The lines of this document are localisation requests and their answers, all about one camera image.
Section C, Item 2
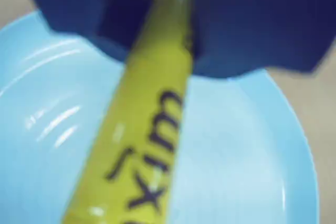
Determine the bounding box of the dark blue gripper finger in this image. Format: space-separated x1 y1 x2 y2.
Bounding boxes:
191 0 336 80
19 0 159 64

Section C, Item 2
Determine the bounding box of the yellow coffee stick packet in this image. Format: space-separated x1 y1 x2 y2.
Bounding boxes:
60 0 195 224

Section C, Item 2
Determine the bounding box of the light green plastic bowl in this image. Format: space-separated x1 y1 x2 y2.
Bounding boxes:
0 8 320 224

